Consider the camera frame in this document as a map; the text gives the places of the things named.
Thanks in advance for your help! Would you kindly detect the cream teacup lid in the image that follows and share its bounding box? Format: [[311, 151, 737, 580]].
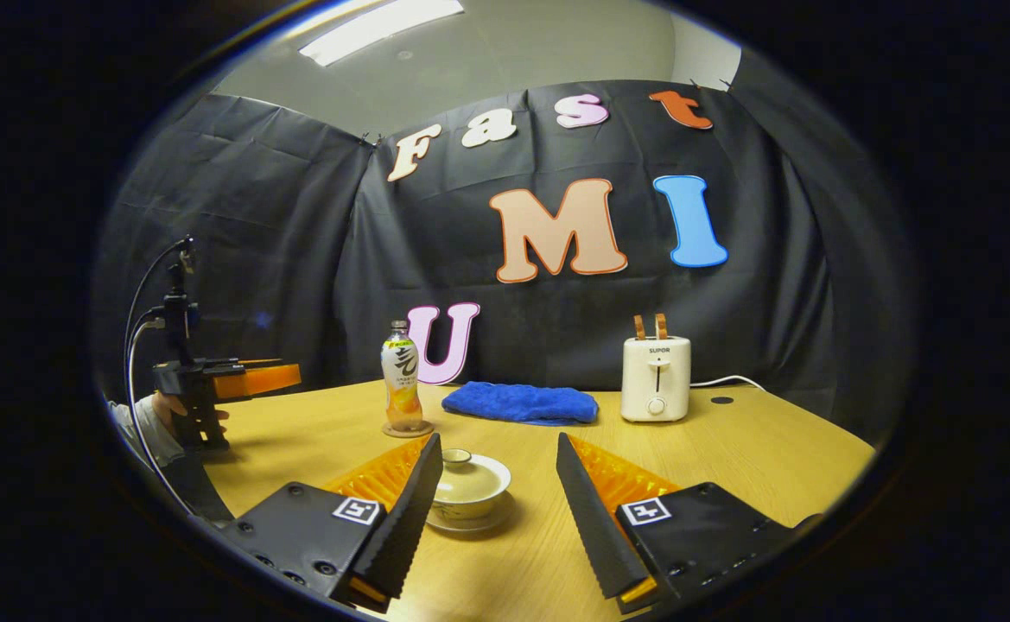
[[435, 447, 511, 507]]

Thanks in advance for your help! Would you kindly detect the white toaster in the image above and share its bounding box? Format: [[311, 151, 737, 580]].
[[621, 336, 692, 422]]

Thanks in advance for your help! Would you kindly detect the cream teacup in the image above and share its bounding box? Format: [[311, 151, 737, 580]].
[[431, 491, 506, 522]]

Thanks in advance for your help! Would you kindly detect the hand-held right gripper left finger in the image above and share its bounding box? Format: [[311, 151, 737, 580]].
[[219, 434, 443, 610]]

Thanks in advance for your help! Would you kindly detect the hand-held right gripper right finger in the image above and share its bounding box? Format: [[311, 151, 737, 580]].
[[556, 432, 804, 614]]

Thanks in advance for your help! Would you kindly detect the blue towel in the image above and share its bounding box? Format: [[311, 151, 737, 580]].
[[441, 381, 600, 427]]

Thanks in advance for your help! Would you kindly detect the clear water bottle orange drink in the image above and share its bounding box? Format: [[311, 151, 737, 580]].
[[381, 320, 425, 433]]

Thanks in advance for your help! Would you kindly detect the white toaster cable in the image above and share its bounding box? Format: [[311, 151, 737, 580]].
[[690, 374, 767, 392]]

